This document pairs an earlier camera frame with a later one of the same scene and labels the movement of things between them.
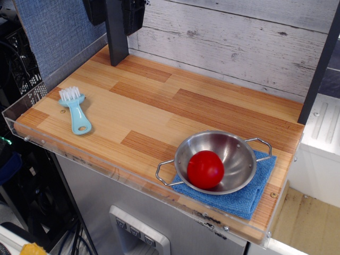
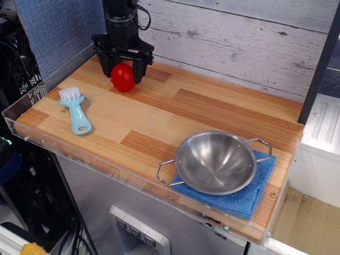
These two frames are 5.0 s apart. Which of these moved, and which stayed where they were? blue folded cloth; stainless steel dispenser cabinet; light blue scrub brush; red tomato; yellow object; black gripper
Moved: red tomato; black gripper
Stayed: stainless steel dispenser cabinet; blue folded cloth; light blue scrub brush; yellow object
